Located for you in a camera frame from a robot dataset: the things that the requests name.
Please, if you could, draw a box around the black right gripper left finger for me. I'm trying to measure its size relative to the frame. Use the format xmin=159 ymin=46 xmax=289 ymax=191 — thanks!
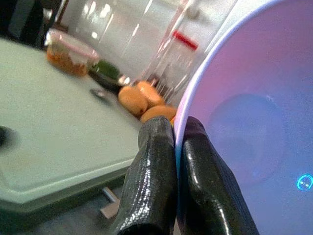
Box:
xmin=111 ymin=116 xmax=177 ymax=235

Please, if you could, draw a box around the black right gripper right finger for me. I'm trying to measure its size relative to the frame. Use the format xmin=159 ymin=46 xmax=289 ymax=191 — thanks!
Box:
xmin=182 ymin=116 xmax=260 ymax=235

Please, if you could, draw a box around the metal table leg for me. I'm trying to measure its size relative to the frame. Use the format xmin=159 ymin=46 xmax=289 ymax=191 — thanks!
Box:
xmin=99 ymin=187 xmax=121 ymax=219

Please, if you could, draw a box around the clear plastic jar red label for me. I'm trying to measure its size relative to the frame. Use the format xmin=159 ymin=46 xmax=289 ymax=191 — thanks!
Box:
xmin=136 ymin=0 xmax=208 ymax=103

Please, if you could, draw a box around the clear container with pink lid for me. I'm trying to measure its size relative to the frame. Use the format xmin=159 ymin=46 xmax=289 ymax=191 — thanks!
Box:
xmin=45 ymin=28 xmax=100 ymax=77

